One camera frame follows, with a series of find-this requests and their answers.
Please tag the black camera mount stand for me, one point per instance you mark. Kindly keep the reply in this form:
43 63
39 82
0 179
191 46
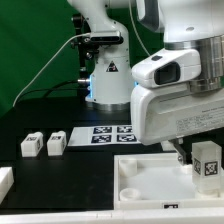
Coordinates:
86 50

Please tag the paper sheet with tag markers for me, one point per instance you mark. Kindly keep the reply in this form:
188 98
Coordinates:
102 135

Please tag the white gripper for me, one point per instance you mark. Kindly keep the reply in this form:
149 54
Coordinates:
172 112

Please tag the white square tabletop tray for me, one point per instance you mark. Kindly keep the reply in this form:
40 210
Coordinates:
157 181

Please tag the white obstacle block left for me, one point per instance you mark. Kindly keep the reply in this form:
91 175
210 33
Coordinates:
6 181

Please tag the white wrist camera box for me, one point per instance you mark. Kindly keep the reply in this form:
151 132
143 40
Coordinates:
167 67

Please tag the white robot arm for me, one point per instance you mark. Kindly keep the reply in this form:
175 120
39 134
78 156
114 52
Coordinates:
186 24

